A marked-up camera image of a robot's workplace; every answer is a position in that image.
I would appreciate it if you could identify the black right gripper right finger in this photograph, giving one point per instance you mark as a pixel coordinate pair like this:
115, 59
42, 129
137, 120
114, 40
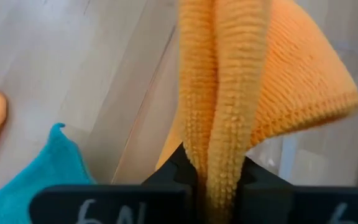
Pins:
291, 205

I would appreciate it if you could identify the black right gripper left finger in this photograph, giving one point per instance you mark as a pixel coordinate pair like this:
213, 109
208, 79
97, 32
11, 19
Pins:
154, 202

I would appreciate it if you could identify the teal microfiber towel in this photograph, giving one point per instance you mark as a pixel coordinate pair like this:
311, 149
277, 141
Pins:
42, 177

